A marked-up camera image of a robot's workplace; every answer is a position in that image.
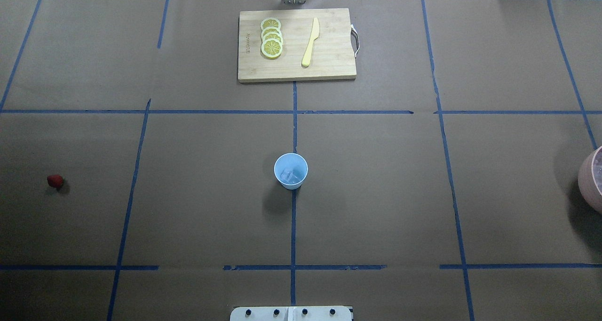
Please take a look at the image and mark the light blue cup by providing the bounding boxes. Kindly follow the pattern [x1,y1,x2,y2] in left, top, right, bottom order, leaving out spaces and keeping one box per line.
[274,153,309,190]

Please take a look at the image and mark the pink bowl with ice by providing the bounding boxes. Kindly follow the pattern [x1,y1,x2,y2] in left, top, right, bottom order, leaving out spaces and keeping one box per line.
[578,146,602,214]

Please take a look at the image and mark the yellow plastic knife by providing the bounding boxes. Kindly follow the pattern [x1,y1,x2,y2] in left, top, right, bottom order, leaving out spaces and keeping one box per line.
[301,17,320,68]

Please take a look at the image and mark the wooden cutting board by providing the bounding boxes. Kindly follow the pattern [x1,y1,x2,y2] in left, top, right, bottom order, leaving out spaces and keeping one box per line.
[238,8,357,83]

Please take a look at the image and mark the lemon slice four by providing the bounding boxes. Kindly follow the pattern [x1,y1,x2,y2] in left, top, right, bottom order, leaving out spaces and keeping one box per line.
[261,40,283,59]

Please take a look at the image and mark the lemon slice three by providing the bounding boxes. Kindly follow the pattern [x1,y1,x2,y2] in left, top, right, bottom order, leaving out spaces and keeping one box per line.
[262,32,283,44]

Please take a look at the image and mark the lemon slice two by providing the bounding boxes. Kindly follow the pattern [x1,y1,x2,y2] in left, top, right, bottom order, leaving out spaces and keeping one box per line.
[261,27,283,41]

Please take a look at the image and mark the lemon slice one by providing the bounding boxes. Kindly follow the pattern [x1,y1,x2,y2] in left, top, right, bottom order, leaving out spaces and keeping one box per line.
[260,18,282,30]

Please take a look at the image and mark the white pillar with base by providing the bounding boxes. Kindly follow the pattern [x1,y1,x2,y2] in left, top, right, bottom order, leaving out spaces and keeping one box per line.
[230,305,354,321]

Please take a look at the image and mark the red strawberry on table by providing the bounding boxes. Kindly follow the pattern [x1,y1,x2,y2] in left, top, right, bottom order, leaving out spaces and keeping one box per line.
[47,174,64,190]

